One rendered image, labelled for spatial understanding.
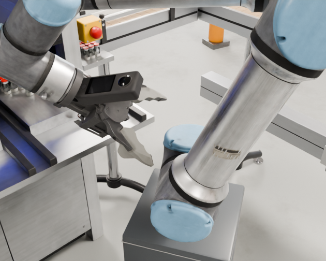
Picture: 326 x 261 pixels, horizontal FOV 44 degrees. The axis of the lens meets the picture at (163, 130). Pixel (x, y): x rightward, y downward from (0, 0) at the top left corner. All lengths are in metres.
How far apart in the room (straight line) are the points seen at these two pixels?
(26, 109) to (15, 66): 0.59
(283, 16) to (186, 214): 0.37
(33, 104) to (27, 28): 0.65
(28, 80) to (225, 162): 0.34
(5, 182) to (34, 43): 0.45
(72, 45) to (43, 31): 0.78
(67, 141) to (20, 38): 0.50
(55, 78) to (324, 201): 1.82
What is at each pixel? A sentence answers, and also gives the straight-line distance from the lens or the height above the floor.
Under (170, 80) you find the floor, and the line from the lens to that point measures 3.18.
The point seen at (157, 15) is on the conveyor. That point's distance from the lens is 1.76.
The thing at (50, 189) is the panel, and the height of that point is 0.43.
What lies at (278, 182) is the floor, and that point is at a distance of 2.33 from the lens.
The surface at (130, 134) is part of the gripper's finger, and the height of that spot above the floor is 1.10.
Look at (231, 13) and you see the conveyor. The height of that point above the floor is 0.92.
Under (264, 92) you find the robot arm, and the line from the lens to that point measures 0.60.
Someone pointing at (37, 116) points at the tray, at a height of 0.88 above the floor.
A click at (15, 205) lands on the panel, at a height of 0.44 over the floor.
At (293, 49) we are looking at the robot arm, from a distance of 0.55.
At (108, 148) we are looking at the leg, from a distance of 1.95.
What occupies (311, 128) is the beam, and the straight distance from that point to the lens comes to 1.80.
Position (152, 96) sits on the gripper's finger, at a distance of 0.79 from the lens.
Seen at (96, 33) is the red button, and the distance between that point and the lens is 1.41.
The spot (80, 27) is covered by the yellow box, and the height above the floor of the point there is 1.01.
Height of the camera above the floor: 1.53
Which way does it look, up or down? 36 degrees down
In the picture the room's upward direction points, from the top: straight up
